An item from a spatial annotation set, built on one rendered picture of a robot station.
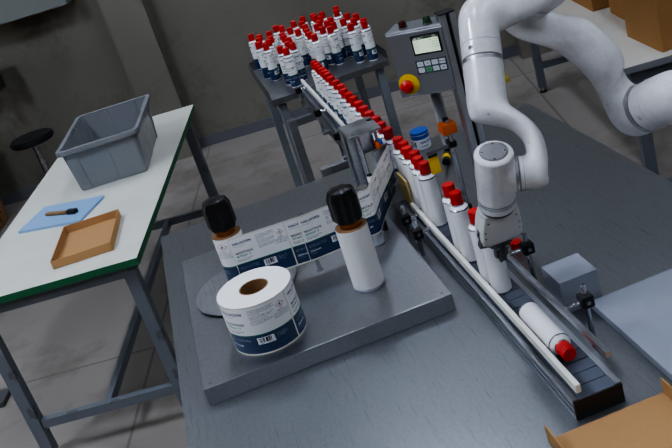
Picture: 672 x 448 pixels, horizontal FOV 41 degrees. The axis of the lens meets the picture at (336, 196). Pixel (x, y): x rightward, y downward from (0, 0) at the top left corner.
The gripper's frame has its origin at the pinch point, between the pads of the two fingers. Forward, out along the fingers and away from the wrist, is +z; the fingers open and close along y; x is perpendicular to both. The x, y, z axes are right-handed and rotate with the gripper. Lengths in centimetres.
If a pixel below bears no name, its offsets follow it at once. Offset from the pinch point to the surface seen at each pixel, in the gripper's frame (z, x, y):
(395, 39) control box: -21, -64, -1
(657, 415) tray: 2, 51, -9
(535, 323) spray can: 4.2, 19.2, 1.1
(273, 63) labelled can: 101, -255, 11
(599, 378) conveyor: 1.5, 39.1, -3.1
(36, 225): 93, -183, 139
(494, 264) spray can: 7.9, -3.5, 0.4
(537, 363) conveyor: 6.9, 27.1, 4.8
